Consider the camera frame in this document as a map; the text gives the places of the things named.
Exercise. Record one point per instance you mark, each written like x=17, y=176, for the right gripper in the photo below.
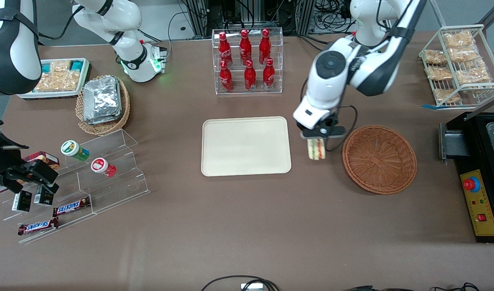
x=3, y=161

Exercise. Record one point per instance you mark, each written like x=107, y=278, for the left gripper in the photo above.
x=332, y=120

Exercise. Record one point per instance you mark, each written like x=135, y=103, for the triangle sandwich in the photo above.
x=316, y=150

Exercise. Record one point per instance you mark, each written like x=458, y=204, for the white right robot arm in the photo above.
x=137, y=60

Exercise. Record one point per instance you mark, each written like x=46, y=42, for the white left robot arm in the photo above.
x=372, y=68

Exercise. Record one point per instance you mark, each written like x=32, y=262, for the round brown wicker basket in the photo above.
x=379, y=159

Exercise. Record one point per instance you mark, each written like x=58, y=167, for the beige plastic tray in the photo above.
x=246, y=146

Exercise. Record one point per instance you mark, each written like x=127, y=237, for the oval light wicker basket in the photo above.
x=103, y=128

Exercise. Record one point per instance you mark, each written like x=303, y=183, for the small black box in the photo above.
x=43, y=197
x=22, y=201

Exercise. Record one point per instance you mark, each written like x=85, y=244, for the brown chocolate box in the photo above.
x=49, y=159

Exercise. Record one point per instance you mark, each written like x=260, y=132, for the Snickers chocolate bar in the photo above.
x=38, y=226
x=71, y=207

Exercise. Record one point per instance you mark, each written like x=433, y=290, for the green can with white lid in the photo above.
x=74, y=150

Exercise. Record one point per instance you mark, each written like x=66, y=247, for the red can with white lid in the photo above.
x=102, y=167

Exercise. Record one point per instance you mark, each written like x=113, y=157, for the red cola bottle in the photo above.
x=250, y=76
x=225, y=50
x=265, y=46
x=225, y=77
x=245, y=47
x=268, y=75

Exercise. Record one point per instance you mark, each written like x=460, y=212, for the white plastic bin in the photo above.
x=53, y=95

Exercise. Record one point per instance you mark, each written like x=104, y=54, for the clear acrylic stepped stand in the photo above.
x=117, y=190

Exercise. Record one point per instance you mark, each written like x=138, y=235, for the clear acrylic bottle rack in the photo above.
x=277, y=60

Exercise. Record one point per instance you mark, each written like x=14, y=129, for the clear cracker bag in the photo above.
x=61, y=66
x=69, y=80
x=47, y=83

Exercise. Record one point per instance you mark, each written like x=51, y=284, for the silver foil pack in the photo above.
x=102, y=97
x=109, y=120

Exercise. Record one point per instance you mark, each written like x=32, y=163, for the brown table cover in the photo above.
x=246, y=226

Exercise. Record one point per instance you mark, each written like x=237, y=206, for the teal snack packet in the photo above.
x=77, y=65
x=47, y=67

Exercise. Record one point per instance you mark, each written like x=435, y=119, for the blue tape strip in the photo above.
x=429, y=106

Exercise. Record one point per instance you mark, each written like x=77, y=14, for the red emergency stop button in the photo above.
x=470, y=184

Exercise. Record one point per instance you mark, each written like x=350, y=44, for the black control machine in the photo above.
x=477, y=145

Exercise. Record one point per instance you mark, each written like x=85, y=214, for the metal equipment rack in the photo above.
x=198, y=16

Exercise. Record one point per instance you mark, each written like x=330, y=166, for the grey aluminium profile bar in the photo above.
x=485, y=106

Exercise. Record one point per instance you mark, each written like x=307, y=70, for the yellow control panel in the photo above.
x=483, y=202

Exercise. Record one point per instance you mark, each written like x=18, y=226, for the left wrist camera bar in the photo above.
x=331, y=132

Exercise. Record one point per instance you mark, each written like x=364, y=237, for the red rocker switch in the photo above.
x=482, y=218

